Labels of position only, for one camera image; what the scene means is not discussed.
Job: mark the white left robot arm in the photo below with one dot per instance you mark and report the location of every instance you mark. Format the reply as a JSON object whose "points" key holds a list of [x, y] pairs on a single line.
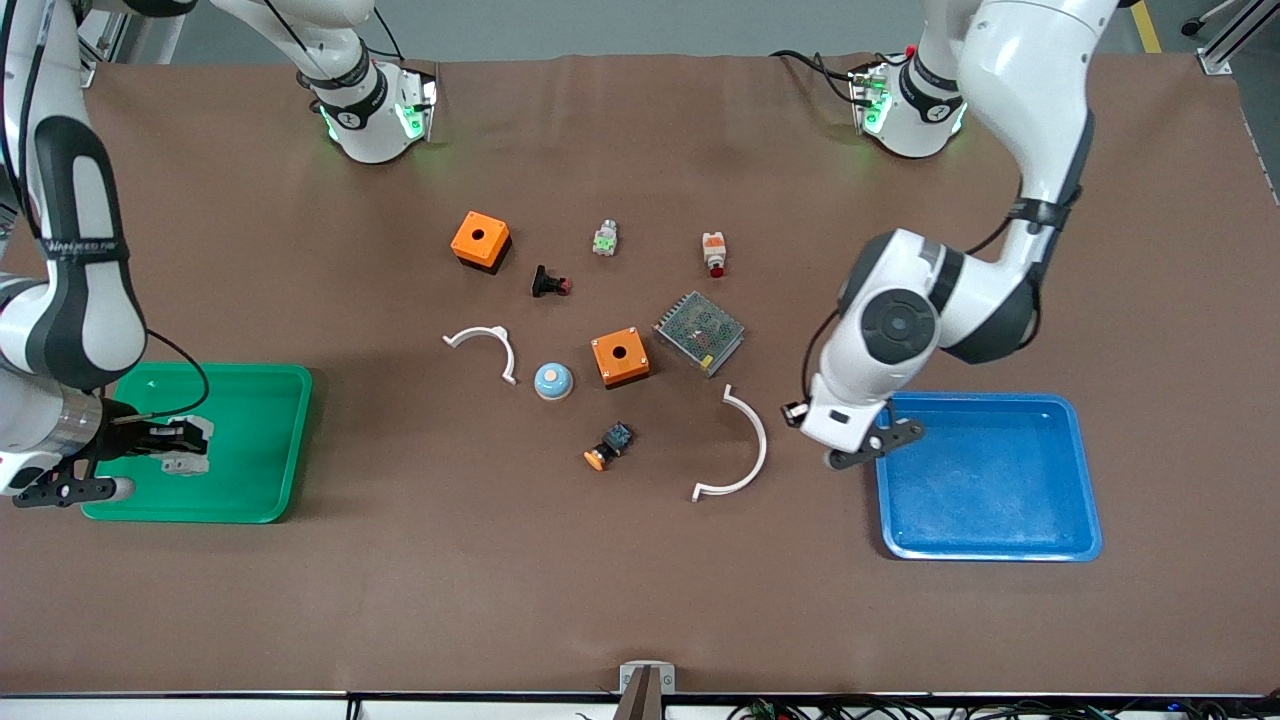
{"points": [[1030, 80]]}

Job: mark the aluminium frame profile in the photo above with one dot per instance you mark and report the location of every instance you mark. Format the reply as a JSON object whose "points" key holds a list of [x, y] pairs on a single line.
{"points": [[1225, 40], [100, 40]]}

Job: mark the metal mesh power supply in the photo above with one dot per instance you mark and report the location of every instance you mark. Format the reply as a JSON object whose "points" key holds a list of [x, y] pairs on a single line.
{"points": [[700, 332]]}

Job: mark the light blue dome button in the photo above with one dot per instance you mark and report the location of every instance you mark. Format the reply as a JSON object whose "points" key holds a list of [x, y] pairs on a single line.
{"points": [[552, 380]]}

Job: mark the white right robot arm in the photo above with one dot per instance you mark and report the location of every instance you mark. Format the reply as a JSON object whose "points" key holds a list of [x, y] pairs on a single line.
{"points": [[90, 300]]}

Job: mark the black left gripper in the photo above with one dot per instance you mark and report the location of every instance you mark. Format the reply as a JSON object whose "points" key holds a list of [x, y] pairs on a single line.
{"points": [[798, 419]]}

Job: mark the small white curved clamp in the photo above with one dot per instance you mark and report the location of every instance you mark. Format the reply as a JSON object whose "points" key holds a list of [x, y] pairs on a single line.
{"points": [[484, 331]]}

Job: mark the green plastic tray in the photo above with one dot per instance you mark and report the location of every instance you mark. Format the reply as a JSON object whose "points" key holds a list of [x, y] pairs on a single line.
{"points": [[250, 440]]}

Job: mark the black push button red tail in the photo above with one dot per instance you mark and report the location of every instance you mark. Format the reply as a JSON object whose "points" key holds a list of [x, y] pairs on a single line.
{"points": [[543, 282]]}

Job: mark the white switch with red tip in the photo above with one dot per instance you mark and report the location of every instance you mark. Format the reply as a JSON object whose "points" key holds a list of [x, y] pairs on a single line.
{"points": [[713, 250]]}

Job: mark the brown table mat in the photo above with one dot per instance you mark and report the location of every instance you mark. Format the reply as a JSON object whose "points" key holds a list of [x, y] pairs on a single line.
{"points": [[400, 600]]}

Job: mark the large white curved clamp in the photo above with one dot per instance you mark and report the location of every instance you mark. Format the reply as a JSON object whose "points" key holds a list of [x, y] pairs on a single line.
{"points": [[763, 445]]}

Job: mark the yellow-orange push button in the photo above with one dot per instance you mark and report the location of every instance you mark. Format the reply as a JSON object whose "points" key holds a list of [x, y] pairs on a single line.
{"points": [[598, 459]]}

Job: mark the orange box with black base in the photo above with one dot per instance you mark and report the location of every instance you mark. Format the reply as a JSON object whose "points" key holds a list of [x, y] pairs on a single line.
{"points": [[476, 236], [618, 352]]}

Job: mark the blue plastic tray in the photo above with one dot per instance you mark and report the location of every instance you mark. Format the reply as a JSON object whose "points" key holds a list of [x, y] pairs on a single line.
{"points": [[990, 480]]}

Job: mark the green and white switch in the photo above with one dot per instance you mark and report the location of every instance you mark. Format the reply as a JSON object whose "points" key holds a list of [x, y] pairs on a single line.
{"points": [[604, 240]]}

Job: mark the metal bracket at table edge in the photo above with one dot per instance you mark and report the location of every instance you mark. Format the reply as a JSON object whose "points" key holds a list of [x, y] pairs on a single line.
{"points": [[646, 678]]}

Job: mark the white breaker with red switch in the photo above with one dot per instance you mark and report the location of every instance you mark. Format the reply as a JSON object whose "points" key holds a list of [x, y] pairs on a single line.
{"points": [[185, 464]]}

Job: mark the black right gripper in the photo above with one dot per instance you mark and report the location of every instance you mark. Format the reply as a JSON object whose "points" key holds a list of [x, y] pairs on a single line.
{"points": [[128, 440]]}

